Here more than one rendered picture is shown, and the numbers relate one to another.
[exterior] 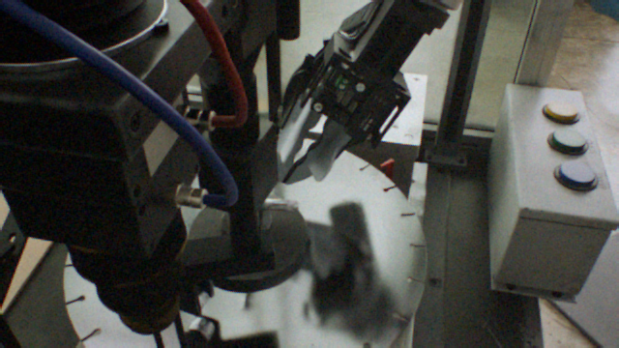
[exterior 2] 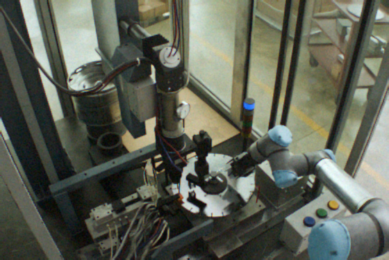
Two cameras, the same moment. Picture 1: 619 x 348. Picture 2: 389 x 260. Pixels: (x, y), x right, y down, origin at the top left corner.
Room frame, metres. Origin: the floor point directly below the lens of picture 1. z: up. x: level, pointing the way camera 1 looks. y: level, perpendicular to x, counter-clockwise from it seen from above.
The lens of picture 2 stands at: (-0.37, -0.59, 2.07)
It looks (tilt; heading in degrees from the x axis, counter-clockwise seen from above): 41 degrees down; 46
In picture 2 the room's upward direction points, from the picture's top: 1 degrees counter-clockwise
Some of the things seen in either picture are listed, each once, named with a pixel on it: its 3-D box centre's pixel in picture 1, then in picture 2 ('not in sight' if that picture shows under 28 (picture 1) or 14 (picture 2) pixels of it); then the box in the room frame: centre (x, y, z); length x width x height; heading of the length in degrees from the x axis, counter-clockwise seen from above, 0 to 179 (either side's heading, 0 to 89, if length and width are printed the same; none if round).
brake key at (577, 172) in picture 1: (574, 177); (309, 222); (0.50, -0.33, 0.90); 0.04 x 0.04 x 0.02
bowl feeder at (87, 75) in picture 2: not in sight; (102, 103); (0.34, 0.84, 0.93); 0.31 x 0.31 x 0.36
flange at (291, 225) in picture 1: (247, 229); (213, 181); (0.35, 0.05, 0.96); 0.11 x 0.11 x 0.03
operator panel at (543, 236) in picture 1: (540, 184); (315, 222); (0.57, -0.33, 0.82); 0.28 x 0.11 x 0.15; 167
